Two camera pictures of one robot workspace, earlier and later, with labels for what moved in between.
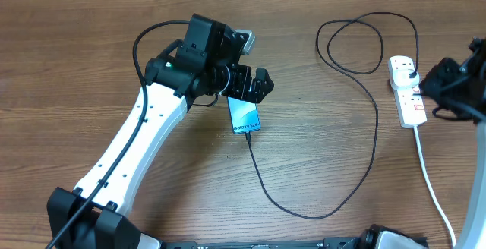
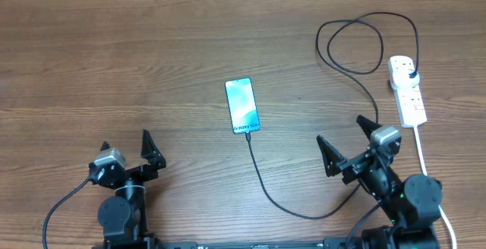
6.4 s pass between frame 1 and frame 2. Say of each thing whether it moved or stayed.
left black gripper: moved
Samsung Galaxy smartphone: stayed
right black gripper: moved
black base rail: stayed
